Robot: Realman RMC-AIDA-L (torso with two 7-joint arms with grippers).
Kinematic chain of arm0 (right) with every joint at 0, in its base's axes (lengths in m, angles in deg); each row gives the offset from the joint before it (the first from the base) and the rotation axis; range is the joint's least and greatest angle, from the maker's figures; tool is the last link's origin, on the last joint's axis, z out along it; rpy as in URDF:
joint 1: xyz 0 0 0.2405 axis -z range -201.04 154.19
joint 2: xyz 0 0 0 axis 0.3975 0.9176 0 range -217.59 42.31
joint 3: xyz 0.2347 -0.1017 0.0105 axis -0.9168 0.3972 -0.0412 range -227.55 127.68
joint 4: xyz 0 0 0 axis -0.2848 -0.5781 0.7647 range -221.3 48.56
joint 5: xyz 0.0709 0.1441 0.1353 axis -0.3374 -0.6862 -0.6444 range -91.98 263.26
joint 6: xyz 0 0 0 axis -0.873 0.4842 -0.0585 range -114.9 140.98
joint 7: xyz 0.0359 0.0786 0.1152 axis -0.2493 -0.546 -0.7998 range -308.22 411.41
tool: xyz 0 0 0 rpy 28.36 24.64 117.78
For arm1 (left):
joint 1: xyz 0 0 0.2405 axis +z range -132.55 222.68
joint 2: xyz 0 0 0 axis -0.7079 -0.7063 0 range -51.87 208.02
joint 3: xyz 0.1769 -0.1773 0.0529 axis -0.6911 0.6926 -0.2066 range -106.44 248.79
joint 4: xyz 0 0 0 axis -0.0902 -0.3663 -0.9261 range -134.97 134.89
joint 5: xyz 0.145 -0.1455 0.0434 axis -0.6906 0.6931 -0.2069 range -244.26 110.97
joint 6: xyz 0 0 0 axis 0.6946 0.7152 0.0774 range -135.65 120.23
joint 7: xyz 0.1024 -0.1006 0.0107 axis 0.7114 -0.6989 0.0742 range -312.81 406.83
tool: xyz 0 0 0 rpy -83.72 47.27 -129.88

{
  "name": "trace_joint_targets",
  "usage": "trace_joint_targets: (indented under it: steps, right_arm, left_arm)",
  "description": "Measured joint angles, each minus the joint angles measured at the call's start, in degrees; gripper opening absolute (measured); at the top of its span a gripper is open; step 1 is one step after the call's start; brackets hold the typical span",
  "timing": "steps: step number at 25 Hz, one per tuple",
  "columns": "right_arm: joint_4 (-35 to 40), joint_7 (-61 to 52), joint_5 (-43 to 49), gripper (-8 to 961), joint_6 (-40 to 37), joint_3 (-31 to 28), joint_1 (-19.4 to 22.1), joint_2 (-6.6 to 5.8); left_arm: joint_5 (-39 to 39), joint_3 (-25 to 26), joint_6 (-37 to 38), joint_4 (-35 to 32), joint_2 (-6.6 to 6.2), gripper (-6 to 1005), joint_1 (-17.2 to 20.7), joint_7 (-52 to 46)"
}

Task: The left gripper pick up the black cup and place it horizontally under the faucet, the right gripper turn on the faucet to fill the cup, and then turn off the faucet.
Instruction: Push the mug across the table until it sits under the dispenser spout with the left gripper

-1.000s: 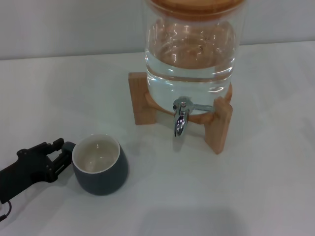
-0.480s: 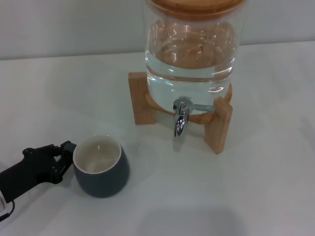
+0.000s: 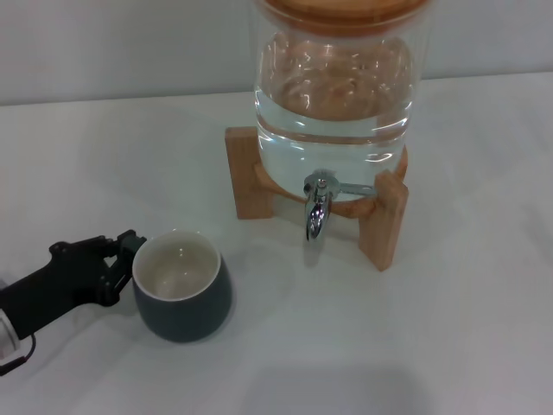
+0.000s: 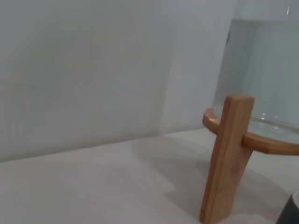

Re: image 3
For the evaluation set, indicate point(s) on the glass water dispenser jar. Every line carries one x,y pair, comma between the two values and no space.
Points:
332,108

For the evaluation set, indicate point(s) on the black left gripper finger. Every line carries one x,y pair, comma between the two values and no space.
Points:
127,244
116,279

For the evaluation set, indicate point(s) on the wooden dispenser stand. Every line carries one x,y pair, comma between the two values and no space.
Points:
244,173

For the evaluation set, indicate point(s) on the wooden dispenser lid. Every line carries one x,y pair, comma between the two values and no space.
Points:
341,13

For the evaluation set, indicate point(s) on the black ceramic cup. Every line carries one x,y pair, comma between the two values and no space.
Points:
181,317

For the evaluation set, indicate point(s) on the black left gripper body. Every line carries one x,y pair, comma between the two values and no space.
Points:
60,281

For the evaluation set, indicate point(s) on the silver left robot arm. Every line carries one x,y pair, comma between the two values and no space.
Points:
6,330

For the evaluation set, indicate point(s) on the chrome faucet with lever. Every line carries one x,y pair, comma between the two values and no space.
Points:
317,214

